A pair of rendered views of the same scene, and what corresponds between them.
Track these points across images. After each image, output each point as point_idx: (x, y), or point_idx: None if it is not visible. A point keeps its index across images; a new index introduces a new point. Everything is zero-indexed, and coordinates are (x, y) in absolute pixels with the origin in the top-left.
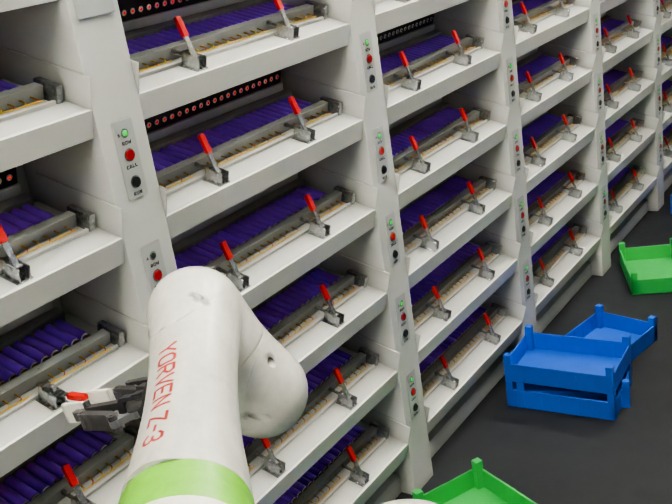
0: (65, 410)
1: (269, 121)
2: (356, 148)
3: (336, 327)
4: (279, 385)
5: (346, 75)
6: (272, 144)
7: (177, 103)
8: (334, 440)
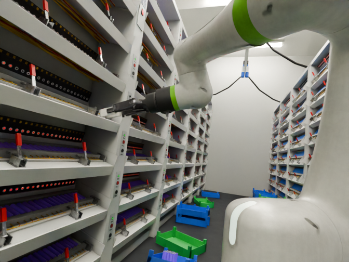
0: (101, 111)
1: None
2: (164, 122)
3: (152, 164)
4: (210, 84)
5: None
6: None
7: (144, 67)
8: (144, 199)
